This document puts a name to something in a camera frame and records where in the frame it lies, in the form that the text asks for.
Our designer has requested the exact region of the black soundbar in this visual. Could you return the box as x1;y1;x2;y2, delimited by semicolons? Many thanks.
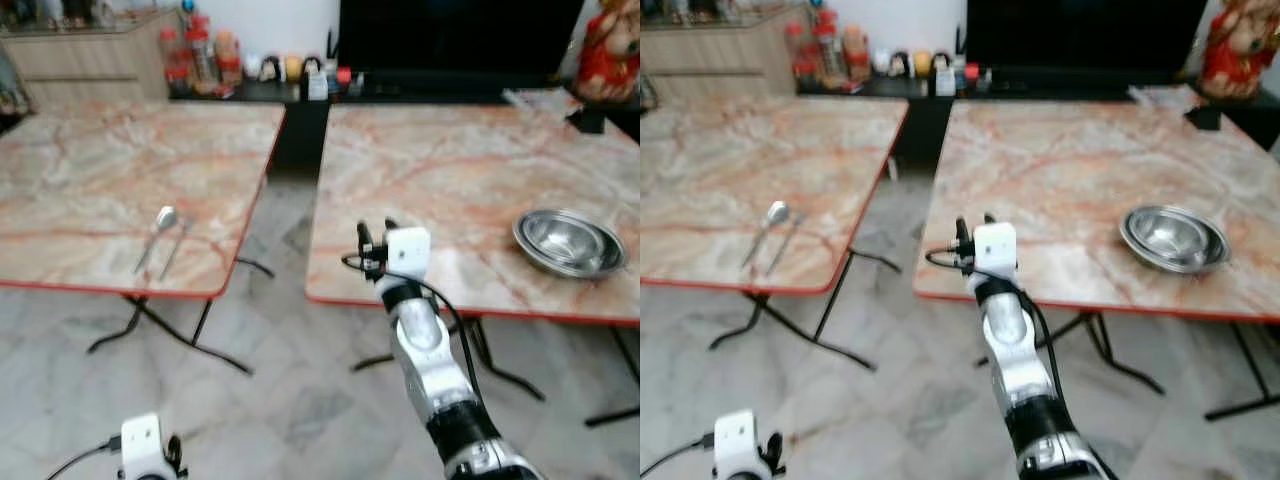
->
984;68;1193;94
362;70;563;97

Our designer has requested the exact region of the stainless steel bowl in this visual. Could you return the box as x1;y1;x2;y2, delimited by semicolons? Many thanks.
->
512;207;630;280
1119;204;1232;275

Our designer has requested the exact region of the steel spoon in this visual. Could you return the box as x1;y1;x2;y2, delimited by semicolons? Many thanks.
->
133;205;180;276
741;200;792;270

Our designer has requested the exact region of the black flat television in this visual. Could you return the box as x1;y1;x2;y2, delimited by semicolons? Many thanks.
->
338;0;587;77
964;0;1210;76

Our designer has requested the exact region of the orange-lid plastic jar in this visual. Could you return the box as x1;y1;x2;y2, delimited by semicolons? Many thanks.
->
216;30;243;87
842;26;870;85

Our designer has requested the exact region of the white printed paper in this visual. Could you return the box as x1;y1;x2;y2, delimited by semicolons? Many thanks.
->
1127;84;1198;110

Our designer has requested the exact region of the tall red-lid clear jar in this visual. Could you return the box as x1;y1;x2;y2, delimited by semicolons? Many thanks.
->
813;12;842;87
188;18;215;89

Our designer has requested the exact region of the red-lid clear plastic jar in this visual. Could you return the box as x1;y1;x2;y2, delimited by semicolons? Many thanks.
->
161;28;188;96
785;25;812;93

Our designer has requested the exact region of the red and gold figurine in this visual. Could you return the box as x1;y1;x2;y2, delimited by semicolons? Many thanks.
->
1199;0;1280;102
574;0;641;107

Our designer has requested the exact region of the light wooden sideboard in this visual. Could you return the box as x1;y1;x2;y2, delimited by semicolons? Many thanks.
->
0;10;182;111
640;8;812;107

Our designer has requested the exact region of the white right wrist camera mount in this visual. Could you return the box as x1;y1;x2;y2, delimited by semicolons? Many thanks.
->
385;226;434;280
972;221;1020;277

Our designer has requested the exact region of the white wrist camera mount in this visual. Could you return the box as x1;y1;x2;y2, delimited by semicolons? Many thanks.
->
385;226;434;280
119;412;167;480
712;407;762;480
972;221;1020;277

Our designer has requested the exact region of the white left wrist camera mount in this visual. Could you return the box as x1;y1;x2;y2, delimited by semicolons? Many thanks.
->
119;412;167;480
712;407;762;480

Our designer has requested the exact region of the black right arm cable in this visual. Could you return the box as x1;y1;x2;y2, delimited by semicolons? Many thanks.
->
341;252;477;386
924;247;1063;401

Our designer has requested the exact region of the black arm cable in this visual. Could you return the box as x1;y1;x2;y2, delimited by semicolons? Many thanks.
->
924;247;1063;401
341;252;477;386
44;436;123;480
640;432;717;478

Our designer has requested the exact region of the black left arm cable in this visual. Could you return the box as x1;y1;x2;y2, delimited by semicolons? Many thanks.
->
44;436;123;480
640;432;717;478

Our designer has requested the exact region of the black metal table leg frame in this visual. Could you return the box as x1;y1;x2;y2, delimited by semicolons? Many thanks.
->
709;249;902;372
350;314;641;429
87;257;277;377
974;309;1280;422

